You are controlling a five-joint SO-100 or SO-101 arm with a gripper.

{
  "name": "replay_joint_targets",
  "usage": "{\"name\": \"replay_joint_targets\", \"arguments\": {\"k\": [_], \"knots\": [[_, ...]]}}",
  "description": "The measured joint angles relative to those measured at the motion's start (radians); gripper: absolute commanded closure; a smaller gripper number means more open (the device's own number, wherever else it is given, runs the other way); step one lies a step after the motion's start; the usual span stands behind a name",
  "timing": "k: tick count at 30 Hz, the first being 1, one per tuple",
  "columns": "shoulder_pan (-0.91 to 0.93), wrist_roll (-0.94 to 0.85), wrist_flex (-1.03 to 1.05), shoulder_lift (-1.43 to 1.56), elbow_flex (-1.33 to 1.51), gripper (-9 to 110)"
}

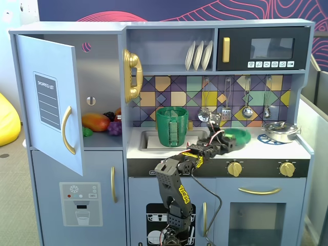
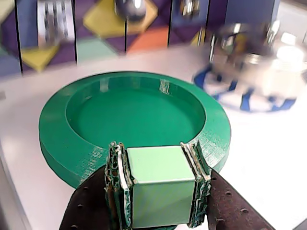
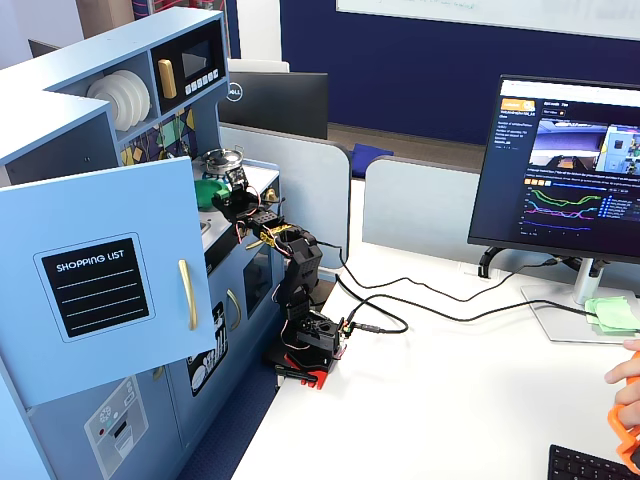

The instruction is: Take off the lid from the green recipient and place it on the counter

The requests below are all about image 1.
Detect grey office partition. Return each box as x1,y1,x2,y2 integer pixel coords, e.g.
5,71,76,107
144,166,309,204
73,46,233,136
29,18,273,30
297,55,328,241

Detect black microwave door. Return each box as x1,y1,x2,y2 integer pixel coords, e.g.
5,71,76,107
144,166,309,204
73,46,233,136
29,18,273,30
216,26,311,72

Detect small wrist camera board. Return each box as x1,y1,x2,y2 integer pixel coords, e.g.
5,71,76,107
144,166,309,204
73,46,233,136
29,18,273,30
208,112,222,128

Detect steel toy pot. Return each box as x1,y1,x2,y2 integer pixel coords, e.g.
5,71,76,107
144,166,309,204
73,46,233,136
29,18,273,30
260,121,302,144

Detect steel ladle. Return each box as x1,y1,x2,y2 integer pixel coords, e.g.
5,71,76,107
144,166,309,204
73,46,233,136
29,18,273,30
242,76,254,119

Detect white toy plate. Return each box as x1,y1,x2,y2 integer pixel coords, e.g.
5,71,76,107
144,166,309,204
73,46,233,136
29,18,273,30
201,40,214,71
184,40,196,71
192,40,204,72

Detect blue fridge door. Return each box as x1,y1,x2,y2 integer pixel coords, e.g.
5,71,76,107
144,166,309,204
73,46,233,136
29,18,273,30
15,34,85,177

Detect green toy plate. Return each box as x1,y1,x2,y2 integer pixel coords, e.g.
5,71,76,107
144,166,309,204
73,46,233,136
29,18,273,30
223,128,252,150

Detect steel skimmer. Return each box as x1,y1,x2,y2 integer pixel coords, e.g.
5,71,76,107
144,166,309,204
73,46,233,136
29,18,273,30
197,77,213,122

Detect gold toy telephone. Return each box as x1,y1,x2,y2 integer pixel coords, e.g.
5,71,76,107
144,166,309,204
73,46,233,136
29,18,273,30
122,49,144,105

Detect black cable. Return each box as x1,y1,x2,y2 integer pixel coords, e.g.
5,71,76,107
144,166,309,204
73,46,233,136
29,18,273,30
191,173,223,244

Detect purple toy grapes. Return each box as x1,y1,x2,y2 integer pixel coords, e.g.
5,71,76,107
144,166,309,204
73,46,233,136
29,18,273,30
107,121,122,136

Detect steel spoon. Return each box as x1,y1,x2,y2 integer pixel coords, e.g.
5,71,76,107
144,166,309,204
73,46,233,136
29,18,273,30
263,76,273,119

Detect gold microwave handle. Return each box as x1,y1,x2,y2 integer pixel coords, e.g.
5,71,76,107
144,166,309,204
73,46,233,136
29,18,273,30
222,37,231,63

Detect yellow bean bag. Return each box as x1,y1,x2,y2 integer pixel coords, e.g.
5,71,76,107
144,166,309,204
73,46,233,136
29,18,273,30
0,92,21,147

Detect steel pot lid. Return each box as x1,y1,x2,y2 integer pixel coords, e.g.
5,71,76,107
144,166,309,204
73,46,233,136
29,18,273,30
263,121,298,132

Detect gold oven door handle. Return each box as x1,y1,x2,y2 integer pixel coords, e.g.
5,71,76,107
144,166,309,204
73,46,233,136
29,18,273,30
238,187,282,196

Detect gold dishwasher door handle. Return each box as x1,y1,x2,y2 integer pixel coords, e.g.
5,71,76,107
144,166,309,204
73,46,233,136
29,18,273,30
202,202,208,238

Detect orange red toy mango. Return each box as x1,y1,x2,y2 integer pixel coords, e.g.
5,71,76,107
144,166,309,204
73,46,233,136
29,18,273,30
81,113,111,132

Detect steel slotted spatula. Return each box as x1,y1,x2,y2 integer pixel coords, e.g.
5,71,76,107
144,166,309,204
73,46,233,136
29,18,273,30
221,77,232,121

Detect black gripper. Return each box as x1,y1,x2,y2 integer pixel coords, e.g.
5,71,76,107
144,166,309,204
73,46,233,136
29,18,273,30
197,131,237,161

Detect gold curved fridge door handle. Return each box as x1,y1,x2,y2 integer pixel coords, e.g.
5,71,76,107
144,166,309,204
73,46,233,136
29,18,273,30
61,106,77,156

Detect grey sink basin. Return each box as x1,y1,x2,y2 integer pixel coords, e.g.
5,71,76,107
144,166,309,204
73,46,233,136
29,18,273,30
139,130,211,152

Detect gold straight freezer door handle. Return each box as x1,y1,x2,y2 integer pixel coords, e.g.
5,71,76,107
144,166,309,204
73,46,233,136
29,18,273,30
110,166,118,204

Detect gold stove knob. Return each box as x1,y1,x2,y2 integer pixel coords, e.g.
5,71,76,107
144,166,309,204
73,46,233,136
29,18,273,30
278,160,296,177
227,160,244,177

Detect green plastic container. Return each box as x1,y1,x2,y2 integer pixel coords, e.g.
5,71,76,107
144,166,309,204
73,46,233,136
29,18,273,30
155,107,189,148

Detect blue toy kitchen unit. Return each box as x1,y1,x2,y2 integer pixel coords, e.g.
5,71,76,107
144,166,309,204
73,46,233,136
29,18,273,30
9,19,315,246

